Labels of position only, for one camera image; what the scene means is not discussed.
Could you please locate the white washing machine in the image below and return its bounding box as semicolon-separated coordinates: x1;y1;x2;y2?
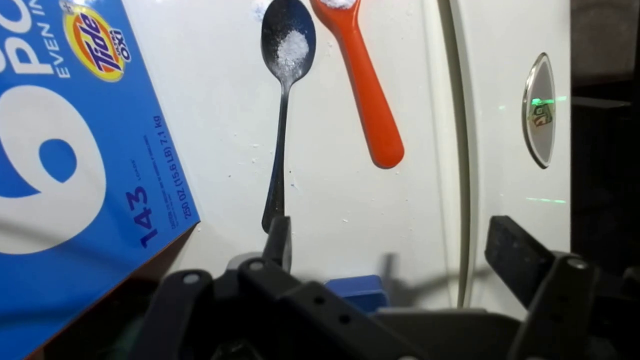
123;0;577;316

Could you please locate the oval metal washer badge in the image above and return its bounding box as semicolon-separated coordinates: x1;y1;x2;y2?
520;50;558;170

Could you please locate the orange plastic spoon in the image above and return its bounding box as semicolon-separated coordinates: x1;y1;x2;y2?
309;0;407;170

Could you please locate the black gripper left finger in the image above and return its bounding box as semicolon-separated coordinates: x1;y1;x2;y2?
133;214;429;360

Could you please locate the blue Tide detergent box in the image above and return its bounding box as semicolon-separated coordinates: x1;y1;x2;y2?
0;0;203;360

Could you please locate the dark metal spoon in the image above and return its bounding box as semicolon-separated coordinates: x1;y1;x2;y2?
258;0;319;237

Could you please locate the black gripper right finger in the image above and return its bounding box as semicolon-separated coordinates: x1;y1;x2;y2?
485;214;640;360

